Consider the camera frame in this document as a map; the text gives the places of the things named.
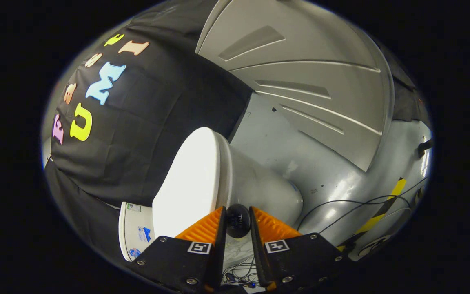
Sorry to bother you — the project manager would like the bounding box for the yellow black floor tape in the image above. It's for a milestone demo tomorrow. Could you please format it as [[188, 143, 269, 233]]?
[[336, 178, 407, 252]]

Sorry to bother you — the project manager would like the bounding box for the cable bundle with orange tools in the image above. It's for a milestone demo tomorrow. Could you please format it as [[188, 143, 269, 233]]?
[[221, 261, 261, 287]]

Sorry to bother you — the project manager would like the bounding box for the white toilet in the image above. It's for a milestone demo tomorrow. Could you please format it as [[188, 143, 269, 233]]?
[[119, 133, 304, 262]]

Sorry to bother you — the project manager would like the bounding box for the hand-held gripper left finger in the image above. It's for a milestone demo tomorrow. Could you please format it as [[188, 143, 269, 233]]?
[[129, 206, 228, 294]]

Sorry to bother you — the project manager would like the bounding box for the white toilet lid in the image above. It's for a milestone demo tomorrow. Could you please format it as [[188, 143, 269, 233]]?
[[152, 127, 224, 239]]

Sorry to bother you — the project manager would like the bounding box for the black backdrop cloth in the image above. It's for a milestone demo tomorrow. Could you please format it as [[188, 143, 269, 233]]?
[[43, 0, 433, 262]]

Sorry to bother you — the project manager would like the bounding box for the thin black floor cable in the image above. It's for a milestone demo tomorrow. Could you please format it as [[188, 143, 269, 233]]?
[[296, 176, 429, 234]]

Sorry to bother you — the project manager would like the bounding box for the black lid knob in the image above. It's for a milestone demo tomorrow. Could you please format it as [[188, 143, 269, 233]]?
[[226, 203, 252, 238]]

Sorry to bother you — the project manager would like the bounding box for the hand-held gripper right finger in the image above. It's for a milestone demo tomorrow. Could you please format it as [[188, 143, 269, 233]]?
[[249, 206, 346, 293]]

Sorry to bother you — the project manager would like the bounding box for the white cabinet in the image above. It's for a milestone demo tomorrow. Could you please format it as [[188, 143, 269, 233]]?
[[195, 0, 395, 172]]

